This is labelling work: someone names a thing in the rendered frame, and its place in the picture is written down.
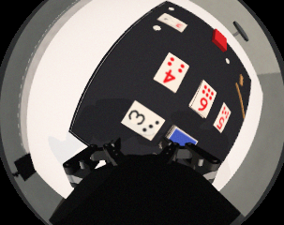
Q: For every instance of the blue card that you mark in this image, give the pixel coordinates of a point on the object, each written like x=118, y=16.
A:
x=179, y=136

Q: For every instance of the red rectangular block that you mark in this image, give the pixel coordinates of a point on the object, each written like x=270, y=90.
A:
x=219, y=40

